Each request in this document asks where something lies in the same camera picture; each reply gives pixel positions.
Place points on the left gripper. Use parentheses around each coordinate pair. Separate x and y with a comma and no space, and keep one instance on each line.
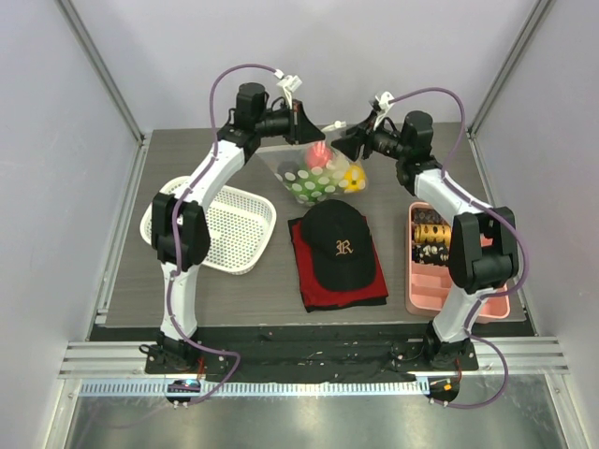
(300,130)

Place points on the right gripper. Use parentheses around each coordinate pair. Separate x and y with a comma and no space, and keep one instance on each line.
(367,137)

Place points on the clear zip top bag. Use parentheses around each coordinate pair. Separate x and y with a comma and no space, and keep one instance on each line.
(273,156)

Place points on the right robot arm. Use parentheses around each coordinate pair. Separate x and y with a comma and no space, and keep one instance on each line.
(482,254)

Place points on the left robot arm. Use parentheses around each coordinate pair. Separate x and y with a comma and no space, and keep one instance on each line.
(180,234)

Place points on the fake red peach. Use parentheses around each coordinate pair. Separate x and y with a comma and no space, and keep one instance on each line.
(318,155)

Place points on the fake orange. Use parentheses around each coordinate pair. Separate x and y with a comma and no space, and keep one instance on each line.
(354,180)

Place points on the fake green cabbage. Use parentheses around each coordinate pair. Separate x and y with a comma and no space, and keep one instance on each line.
(308,188)

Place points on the black baseball cap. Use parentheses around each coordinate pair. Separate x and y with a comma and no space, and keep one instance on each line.
(341,246)

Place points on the dark floral rolled sock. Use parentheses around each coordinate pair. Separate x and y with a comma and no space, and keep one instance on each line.
(421,216)

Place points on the yellow tiger rolled sock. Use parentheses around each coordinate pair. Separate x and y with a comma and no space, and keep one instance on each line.
(432,233)

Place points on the black white rolled sock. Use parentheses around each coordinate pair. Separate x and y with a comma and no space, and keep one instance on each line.
(436,254)

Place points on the pink divided organizer tray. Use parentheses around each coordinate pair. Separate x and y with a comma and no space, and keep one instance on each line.
(427,286)

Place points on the red folded cloth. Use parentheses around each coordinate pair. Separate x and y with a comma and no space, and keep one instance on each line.
(316,297)

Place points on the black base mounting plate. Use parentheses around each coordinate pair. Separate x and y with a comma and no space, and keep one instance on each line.
(318,354)

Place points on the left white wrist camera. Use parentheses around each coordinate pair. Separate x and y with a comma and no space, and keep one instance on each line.
(288,84)

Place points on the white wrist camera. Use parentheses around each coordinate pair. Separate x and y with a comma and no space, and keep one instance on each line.
(382,104)
(288,84)

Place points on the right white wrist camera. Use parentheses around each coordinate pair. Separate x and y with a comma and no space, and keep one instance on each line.
(382,104)

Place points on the left aluminium frame post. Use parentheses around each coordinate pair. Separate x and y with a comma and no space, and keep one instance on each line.
(92,53)

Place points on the aluminium frame post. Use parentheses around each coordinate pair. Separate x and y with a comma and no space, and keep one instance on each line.
(92,53)
(528,30)

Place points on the right aluminium frame post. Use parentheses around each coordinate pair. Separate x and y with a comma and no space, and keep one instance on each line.
(528,30)

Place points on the white slotted cable duct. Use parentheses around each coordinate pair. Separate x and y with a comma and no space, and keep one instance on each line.
(171,388)

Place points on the aluminium front rail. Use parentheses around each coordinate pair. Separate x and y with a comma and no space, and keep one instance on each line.
(113,359)

